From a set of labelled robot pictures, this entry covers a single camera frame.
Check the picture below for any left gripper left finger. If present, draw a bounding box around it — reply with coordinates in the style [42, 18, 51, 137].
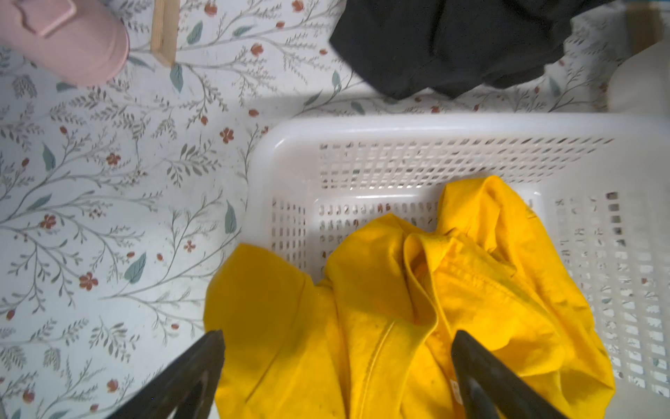
[111, 331, 225, 419]

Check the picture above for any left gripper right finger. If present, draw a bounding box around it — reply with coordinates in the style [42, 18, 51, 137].
[451, 330, 564, 419]

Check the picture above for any yellow t-shirt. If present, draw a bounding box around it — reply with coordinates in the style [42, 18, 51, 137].
[204, 176, 615, 418]

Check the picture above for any black t-shirt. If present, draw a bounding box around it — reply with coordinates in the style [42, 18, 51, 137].
[330, 0, 601, 101]

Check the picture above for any white perforated laundry basket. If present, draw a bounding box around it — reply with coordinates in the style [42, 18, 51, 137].
[240, 113, 669, 418]

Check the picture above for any white plastic tray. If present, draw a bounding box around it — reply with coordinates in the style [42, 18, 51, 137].
[606, 38, 669, 117]

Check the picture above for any wooden clothes rack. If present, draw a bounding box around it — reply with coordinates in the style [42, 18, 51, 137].
[150, 0, 181, 67]

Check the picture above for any pink pen cup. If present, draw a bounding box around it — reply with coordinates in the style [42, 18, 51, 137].
[1, 0, 129, 87]

